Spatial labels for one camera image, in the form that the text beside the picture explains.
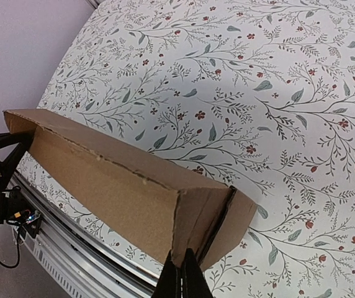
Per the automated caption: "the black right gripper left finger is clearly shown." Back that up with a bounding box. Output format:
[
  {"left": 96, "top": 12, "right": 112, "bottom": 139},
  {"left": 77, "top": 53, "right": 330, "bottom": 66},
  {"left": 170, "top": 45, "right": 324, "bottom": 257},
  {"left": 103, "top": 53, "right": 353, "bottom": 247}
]
[{"left": 154, "top": 252, "right": 182, "bottom": 298}]

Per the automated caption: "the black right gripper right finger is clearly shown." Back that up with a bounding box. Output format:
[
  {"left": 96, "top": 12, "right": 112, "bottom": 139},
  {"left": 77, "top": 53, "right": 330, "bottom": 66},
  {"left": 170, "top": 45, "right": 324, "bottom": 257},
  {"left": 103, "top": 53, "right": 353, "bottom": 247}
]
[{"left": 182, "top": 248, "right": 213, "bottom": 298}]

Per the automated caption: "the brown cardboard box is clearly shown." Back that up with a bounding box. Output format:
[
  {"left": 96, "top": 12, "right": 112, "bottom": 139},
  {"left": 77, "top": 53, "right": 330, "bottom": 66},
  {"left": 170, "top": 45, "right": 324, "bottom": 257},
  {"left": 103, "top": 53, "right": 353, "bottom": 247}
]
[{"left": 4, "top": 109, "right": 256, "bottom": 269}]

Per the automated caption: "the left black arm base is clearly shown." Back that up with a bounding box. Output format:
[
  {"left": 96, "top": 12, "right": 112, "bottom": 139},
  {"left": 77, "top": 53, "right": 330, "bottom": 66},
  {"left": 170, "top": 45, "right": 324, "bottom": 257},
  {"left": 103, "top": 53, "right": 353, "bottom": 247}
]
[{"left": 3, "top": 186, "right": 42, "bottom": 239}]

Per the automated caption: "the floral patterned table mat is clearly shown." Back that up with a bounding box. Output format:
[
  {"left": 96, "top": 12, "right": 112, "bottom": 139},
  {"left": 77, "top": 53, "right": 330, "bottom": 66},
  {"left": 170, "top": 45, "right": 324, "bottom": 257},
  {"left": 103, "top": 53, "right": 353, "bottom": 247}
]
[{"left": 14, "top": 0, "right": 355, "bottom": 298}]

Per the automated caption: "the aluminium front rail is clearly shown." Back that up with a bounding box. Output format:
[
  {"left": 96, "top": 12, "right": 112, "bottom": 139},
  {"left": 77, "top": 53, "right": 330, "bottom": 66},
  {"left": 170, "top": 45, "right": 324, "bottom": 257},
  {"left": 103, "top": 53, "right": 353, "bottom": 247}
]
[{"left": 10, "top": 172, "right": 158, "bottom": 297}]

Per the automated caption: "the left aluminium frame post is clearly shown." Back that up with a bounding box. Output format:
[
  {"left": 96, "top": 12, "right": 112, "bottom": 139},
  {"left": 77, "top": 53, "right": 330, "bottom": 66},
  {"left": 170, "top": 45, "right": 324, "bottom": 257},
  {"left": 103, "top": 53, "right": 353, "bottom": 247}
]
[{"left": 86, "top": 0, "right": 101, "bottom": 9}]

